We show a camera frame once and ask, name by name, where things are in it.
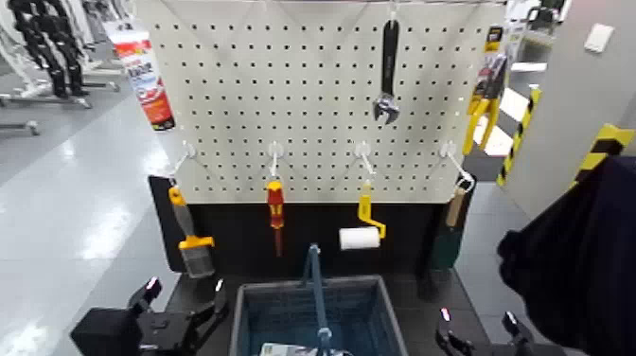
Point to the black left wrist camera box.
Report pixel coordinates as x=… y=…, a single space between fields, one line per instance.
x=104 y=333

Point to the white wall switch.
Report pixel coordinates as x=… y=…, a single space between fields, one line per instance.
x=599 y=38

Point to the black adjustable wrench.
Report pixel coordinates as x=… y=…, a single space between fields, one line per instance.
x=389 y=54

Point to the yellow pliers in package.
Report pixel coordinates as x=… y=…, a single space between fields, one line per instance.
x=484 y=99

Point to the dark teal metal frame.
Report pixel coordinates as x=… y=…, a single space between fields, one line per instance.
x=317 y=288

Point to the blue grey plastic crate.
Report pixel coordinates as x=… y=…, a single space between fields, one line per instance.
x=358 y=318

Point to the red yellow screwdriver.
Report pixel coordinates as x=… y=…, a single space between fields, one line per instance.
x=275 y=204

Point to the white metal stand frame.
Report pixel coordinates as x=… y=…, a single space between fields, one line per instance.
x=44 y=101

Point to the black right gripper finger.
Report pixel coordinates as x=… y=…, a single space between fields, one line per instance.
x=519 y=335
x=447 y=338

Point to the white package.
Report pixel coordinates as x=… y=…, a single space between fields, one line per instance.
x=278 y=350

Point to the red white sealant tube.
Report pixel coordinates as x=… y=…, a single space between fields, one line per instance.
x=146 y=84

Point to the black equipment on shelf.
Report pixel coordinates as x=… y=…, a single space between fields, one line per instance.
x=544 y=17

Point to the black humanoid robot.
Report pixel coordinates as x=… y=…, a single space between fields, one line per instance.
x=49 y=44

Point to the white pegboard hook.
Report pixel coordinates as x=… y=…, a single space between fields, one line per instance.
x=362 y=149
x=188 y=149
x=274 y=150
x=448 y=148

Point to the white perforated pegboard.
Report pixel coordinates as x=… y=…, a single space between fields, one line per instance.
x=298 y=99

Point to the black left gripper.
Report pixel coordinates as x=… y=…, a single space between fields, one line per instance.
x=166 y=333

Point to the black table back panel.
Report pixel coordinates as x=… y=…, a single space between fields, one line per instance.
x=238 y=233

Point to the yellow black hazard corner guard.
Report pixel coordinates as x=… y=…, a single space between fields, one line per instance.
x=519 y=136
x=601 y=149

